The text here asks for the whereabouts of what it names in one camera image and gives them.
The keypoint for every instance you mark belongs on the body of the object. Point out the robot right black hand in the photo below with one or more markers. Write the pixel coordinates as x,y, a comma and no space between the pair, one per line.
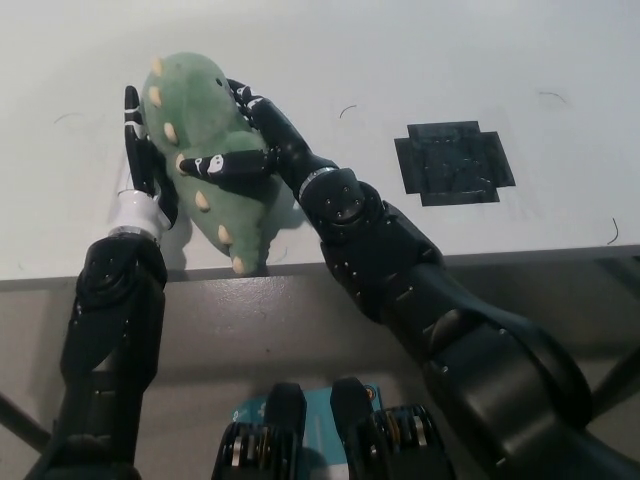
285,145

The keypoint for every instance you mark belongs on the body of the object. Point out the black tape cross patch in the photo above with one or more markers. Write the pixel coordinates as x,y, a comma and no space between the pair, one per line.
450,165

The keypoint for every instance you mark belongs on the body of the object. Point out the green plush dinosaur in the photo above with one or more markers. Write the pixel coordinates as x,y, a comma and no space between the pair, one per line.
200,110

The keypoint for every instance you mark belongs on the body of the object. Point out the black table leg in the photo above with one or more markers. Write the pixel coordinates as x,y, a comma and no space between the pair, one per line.
620,380
20,415

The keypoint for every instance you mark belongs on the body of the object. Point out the robot left white black hand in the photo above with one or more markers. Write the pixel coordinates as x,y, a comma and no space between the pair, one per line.
140,210

